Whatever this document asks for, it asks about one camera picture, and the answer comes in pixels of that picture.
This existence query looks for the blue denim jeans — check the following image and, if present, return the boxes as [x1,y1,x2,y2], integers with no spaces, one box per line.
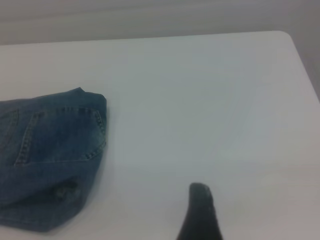
[0,86,108,233]

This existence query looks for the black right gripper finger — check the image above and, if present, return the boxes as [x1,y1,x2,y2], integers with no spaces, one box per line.
[176,182,223,240]

